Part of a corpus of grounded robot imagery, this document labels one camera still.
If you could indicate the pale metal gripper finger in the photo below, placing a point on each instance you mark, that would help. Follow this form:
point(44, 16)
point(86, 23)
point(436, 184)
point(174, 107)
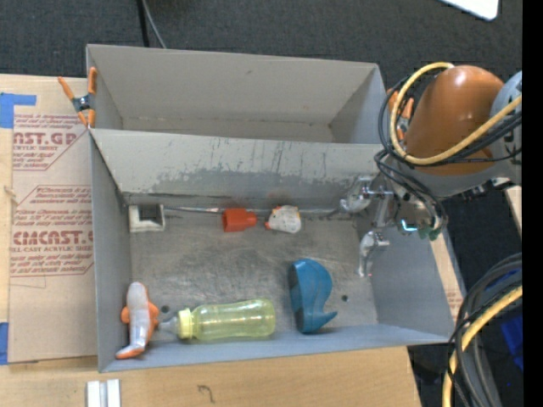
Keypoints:
point(367, 248)
point(356, 199)

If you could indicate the blue plastic toy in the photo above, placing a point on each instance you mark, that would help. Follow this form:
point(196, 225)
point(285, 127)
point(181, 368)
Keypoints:
point(311, 295)

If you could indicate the white toy chicken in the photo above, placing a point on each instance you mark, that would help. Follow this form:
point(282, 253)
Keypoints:
point(285, 221)

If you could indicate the red plastic block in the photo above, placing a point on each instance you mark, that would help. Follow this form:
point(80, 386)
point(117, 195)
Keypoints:
point(235, 220)

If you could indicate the grey metal bin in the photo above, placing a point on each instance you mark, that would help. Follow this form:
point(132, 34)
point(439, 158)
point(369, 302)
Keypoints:
point(237, 265)

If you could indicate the yellow clear baby bottle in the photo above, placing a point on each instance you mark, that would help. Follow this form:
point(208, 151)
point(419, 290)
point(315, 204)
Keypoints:
point(233, 320)

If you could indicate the white square holder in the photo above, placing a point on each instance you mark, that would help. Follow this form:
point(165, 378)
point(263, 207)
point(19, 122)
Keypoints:
point(138, 221)

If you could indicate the orange and white toy fish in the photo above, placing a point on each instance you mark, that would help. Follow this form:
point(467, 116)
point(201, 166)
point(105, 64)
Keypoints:
point(139, 312)

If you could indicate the brown cardboard board, red print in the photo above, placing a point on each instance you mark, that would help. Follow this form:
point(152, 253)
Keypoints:
point(51, 303)

